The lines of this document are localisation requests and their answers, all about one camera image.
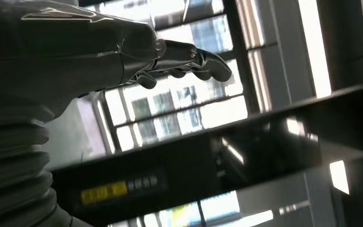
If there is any black inbound machine housing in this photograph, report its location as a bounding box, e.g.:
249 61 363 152
50 84 363 227

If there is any yellow and black warning label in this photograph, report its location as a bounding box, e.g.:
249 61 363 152
79 173 169 208

